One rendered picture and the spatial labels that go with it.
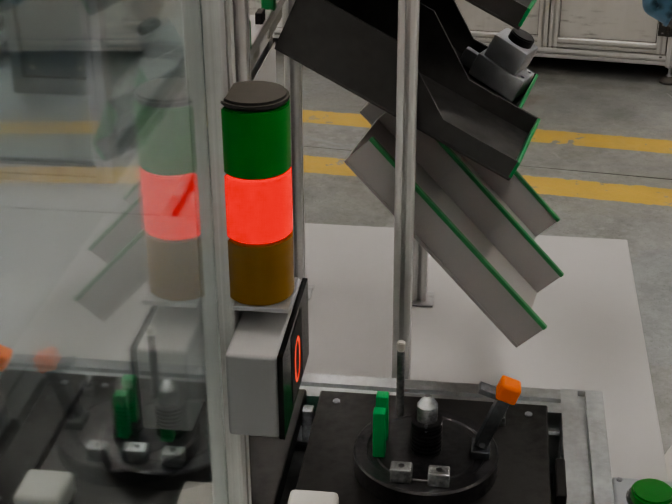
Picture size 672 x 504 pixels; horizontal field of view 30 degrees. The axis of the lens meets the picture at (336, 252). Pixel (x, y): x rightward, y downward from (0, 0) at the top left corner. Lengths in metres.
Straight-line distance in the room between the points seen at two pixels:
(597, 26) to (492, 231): 3.80
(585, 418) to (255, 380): 0.53
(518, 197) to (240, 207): 0.78
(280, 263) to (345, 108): 3.98
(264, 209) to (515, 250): 0.65
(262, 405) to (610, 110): 4.11
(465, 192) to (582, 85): 3.76
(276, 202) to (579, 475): 0.51
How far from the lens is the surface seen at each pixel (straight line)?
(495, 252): 1.48
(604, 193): 4.22
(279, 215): 0.89
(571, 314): 1.73
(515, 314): 1.38
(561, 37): 5.25
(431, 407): 1.19
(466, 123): 1.36
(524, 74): 1.50
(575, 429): 1.32
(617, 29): 5.24
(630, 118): 4.89
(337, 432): 1.28
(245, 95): 0.86
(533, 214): 1.62
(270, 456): 1.25
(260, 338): 0.91
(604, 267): 1.86
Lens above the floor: 1.71
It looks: 27 degrees down
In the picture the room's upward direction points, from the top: straight up
